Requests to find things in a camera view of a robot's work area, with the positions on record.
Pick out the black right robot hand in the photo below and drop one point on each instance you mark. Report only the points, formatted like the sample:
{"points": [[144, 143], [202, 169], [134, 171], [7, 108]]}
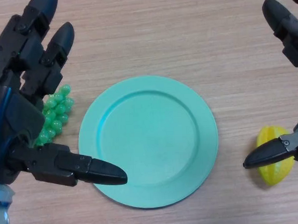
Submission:
{"points": [[288, 29]]}

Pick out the yellow starfruit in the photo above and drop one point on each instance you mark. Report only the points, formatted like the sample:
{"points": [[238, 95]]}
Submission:
{"points": [[274, 173]]}

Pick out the green grape bunch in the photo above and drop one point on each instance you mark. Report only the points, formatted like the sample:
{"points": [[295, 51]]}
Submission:
{"points": [[56, 108]]}

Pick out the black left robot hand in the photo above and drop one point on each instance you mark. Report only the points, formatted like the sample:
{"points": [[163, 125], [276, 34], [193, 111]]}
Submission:
{"points": [[17, 119]]}

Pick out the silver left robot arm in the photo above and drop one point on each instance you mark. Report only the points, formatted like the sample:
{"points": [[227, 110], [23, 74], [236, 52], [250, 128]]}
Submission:
{"points": [[0, 212]]}

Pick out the green round plate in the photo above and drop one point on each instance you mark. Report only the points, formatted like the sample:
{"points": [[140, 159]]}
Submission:
{"points": [[150, 142]]}

